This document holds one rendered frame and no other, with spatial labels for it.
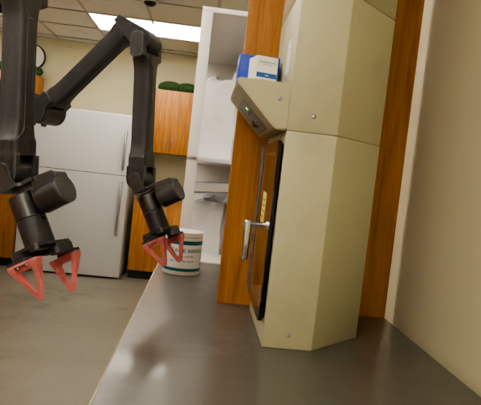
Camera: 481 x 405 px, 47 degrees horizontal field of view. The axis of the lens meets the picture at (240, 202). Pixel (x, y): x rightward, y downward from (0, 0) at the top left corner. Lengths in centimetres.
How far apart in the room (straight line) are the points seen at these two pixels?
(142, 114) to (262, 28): 41
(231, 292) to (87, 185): 470
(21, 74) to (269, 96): 49
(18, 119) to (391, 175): 100
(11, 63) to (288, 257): 68
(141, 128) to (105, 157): 459
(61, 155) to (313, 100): 519
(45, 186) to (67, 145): 514
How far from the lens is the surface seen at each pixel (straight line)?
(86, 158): 618
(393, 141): 163
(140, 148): 155
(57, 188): 107
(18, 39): 116
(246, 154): 154
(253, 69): 126
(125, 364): 107
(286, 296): 121
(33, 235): 111
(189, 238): 188
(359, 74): 128
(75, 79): 169
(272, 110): 118
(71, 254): 115
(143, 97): 157
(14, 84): 115
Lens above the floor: 131
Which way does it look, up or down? 3 degrees down
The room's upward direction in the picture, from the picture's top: 6 degrees clockwise
